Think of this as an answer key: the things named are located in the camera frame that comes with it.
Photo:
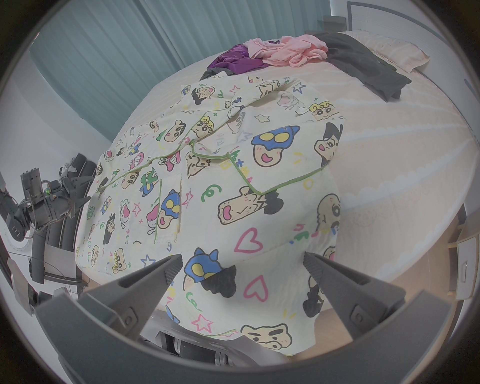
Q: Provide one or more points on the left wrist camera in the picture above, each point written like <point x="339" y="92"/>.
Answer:
<point x="54" y="187"/>

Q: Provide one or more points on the pink garment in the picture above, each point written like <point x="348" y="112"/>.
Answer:
<point x="292" y="50"/>

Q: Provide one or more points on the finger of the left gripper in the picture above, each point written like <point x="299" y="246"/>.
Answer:
<point x="77" y="183"/>
<point x="77" y="208"/>

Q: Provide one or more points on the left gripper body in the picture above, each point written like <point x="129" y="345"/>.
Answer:
<point x="54" y="208"/>

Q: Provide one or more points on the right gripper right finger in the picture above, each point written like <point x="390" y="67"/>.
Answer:
<point x="356" y="300"/>

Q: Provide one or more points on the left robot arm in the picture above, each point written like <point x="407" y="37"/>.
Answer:
<point x="15" y="217"/>

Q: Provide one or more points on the purple garment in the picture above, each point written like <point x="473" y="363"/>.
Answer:
<point x="236" y="60"/>

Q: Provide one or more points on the grey and white bedside table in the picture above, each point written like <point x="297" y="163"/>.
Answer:
<point x="330" y="24"/>
<point x="467" y="240"/>

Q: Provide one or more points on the dark grey garment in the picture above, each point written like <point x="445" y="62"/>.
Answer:
<point x="367" y="63"/>

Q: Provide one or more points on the white printed pyjama top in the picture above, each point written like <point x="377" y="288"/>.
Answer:
<point x="225" y="168"/>

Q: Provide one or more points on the cream pillow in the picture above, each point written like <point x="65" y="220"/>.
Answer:
<point x="390" y="47"/>

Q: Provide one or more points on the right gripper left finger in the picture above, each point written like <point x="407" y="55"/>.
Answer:
<point x="127" y="300"/>

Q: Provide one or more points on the blue-green curtain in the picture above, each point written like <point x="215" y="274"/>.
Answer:
<point x="232" y="22"/>
<point x="93" y="75"/>

